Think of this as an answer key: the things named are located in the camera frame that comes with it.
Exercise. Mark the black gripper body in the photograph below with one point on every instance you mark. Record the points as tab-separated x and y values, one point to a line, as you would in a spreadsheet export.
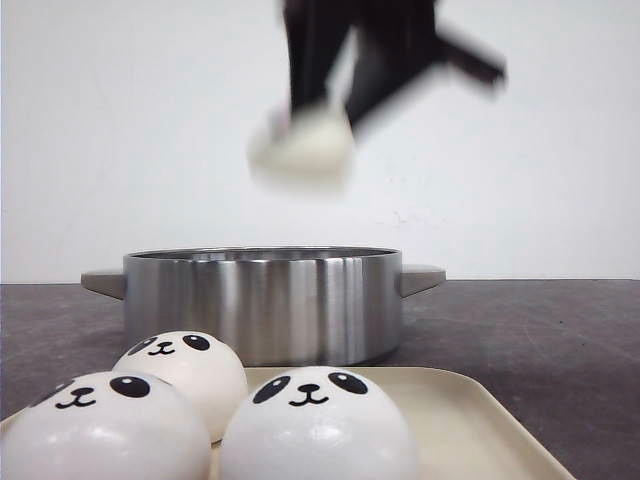
418	18

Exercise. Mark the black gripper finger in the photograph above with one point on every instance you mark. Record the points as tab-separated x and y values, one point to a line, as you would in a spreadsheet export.
384	66
315	32

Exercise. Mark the panda bun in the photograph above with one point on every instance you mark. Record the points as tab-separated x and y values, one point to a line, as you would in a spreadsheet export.
202	368
319	422
309	151
107	425

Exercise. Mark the stainless steel pot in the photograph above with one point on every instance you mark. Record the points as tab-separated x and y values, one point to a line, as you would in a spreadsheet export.
274	306

